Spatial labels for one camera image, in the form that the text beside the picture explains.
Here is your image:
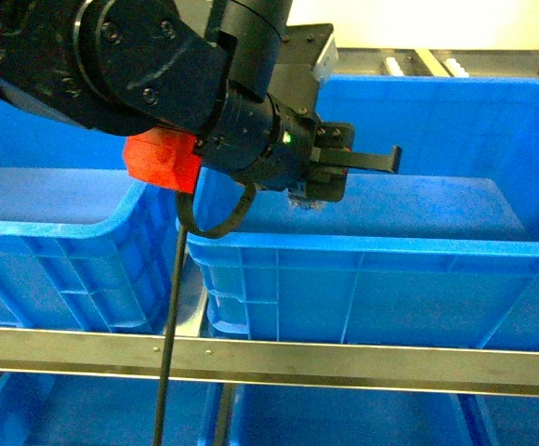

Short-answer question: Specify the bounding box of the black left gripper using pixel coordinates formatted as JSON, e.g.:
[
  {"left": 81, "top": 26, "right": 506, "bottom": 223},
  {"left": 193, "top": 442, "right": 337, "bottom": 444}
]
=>
[{"left": 195, "top": 92, "right": 402, "bottom": 203}]

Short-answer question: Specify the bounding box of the red mushroom push button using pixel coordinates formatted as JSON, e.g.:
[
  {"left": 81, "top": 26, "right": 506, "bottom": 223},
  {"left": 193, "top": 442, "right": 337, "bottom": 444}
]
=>
[{"left": 287, "top": 190, "right": 327, "bottom": 212}]

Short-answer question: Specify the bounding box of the blue plastic crate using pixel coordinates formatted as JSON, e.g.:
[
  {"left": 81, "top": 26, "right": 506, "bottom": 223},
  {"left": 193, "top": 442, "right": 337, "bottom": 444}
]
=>
[
  {"left": 0, "top": 100, "right": 177, "bottom": 334},
  {"left": 188, "top": 75, "right": 539, "bottom": 351}
]

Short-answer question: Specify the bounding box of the steel rack crossbar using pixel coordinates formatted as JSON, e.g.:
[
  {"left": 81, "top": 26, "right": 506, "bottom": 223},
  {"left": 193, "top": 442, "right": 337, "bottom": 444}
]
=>
[{"left": 0, "top": 328, "right": 539, "bottom": 397}]

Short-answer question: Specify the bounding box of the blue crate lower right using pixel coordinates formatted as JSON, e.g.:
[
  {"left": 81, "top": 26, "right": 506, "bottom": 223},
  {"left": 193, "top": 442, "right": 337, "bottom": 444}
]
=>
[{"left": 228, "top": 386, "right": 539, "bottom": 445}]

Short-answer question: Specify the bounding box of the blue plastic crate left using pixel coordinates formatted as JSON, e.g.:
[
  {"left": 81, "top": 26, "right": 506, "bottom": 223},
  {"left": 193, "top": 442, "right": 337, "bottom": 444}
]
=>
[{"left": 0, "top": 100, "right": 177, "bottom": 334}]

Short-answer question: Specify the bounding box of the blue crate lower left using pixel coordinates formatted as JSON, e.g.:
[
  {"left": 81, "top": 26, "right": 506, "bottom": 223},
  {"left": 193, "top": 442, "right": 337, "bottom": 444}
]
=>
[{"left": 0, "top": 371, "right": 224, "bottom": 446}]

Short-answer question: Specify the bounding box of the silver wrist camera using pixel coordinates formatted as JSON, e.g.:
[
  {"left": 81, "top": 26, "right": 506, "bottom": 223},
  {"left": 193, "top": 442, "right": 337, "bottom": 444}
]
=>
[{"left": 312, "top": 34, "right": 338, "bottom": 85}]

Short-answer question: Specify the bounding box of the steel rack frame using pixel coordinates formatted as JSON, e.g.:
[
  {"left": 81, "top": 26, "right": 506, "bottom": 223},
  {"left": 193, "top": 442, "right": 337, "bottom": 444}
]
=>
[{"left": 335, "top": 48, "right": 539, "bottom": 80}]

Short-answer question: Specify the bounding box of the black cable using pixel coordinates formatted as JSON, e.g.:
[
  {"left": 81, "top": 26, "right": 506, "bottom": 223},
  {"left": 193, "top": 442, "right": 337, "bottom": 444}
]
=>
[{"left": 151, "top": 183, "right": 257, "bottom": 446}]

